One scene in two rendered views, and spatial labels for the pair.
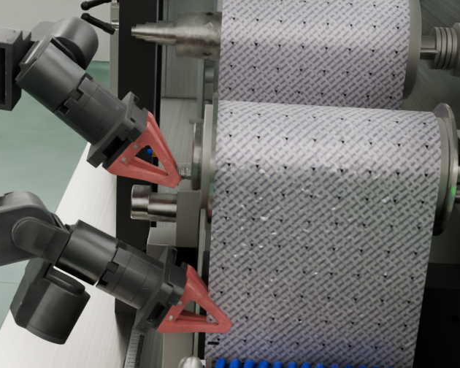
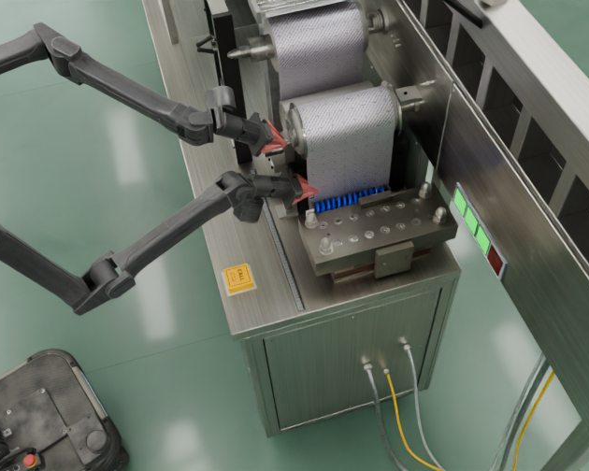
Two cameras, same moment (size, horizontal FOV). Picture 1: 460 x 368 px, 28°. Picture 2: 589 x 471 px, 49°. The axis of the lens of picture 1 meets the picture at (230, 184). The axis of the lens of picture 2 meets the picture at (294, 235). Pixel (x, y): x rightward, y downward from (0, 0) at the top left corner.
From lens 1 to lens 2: 0.91 m
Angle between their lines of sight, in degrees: 34
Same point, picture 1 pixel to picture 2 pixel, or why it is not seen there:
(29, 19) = not seen: outside the picture
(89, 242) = (261, 184)
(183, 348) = not seen: hidden behind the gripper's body
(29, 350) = not seen: hidden behind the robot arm
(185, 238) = (289, 159)
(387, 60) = (354, 46)
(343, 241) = (359, 152)
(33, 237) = (246, 195)
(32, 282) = (245, 206)
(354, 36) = (338, 40)
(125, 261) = (276, 186)
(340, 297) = (359, 169)
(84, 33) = (230, 95)
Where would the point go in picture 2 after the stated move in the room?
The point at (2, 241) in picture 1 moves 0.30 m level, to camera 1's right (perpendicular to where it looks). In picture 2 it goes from (233, 200) to (349, 172)
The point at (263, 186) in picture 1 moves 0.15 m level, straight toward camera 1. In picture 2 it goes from (326, 145) to (342, 188)
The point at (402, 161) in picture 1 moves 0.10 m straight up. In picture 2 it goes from (380, 121) to (381, 89)
